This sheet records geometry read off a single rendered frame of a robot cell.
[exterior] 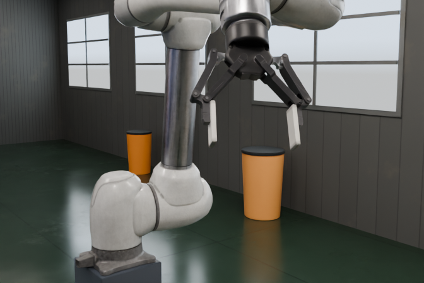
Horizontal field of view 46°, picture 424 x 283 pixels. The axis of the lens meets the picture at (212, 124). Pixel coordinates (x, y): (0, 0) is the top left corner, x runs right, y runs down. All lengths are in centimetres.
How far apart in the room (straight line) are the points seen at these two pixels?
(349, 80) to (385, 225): 142
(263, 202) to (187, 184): 368
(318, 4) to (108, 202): 85
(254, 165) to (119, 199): 371
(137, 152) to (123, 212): 588
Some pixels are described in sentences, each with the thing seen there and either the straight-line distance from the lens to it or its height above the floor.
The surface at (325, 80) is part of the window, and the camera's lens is 519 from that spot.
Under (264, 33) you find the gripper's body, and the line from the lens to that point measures 85.
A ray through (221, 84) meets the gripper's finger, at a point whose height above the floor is 157.
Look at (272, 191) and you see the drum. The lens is 520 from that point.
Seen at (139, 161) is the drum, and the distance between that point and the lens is 740.
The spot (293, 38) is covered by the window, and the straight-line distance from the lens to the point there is 550.
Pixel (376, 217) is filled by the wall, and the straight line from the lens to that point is 504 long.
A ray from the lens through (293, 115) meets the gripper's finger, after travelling 82.
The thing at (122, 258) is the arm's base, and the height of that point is 103.
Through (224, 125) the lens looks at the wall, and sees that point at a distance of 643.
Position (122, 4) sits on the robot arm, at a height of 176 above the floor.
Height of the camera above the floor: 160
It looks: 7 degrees down
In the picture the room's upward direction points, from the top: straight up
